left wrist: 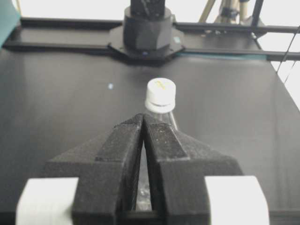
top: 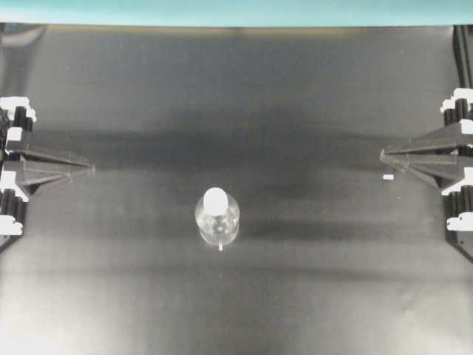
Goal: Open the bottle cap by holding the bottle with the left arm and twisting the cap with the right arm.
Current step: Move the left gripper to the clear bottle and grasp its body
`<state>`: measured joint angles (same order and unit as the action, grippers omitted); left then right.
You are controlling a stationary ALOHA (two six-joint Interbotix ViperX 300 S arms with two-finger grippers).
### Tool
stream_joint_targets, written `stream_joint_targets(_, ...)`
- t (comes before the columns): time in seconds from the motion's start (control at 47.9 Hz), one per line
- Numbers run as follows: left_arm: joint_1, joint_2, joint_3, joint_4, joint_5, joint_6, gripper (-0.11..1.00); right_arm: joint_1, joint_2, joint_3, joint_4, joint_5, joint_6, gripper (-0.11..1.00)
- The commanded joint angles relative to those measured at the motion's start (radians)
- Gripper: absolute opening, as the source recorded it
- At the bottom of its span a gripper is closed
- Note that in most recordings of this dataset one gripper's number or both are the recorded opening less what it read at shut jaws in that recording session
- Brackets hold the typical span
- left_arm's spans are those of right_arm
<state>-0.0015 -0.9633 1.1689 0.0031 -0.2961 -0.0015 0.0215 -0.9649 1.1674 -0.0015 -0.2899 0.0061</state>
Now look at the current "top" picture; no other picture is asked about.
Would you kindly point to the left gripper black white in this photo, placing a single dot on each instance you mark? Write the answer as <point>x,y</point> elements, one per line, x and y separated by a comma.
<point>27,165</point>

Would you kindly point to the clear plastic bottle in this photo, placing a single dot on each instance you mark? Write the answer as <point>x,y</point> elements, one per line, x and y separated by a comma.
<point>219,231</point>

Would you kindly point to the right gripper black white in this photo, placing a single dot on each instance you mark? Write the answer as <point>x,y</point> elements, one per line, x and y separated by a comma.
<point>451,174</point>

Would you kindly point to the white bottle cap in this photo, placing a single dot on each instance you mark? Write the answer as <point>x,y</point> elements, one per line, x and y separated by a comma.
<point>215,201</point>

